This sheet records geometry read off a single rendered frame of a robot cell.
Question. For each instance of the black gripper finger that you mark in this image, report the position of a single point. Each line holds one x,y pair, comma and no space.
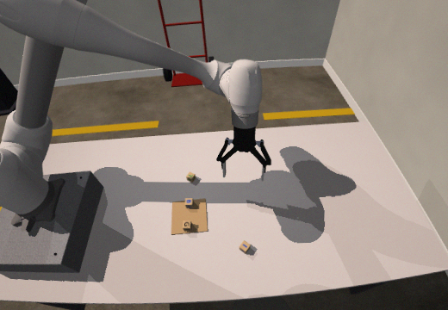
264,162
228,155

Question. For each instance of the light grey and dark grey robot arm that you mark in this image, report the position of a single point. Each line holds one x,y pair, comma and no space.
53,25

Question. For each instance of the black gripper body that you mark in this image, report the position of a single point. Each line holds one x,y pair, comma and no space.
244,137

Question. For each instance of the tan square mat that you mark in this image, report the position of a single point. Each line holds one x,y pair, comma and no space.
197,215

